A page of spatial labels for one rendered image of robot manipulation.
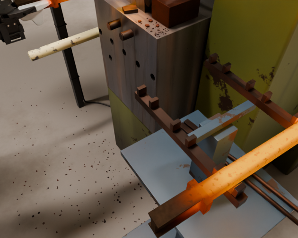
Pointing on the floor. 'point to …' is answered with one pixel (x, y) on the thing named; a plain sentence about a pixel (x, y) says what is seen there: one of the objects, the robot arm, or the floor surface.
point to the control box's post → (56, 14)
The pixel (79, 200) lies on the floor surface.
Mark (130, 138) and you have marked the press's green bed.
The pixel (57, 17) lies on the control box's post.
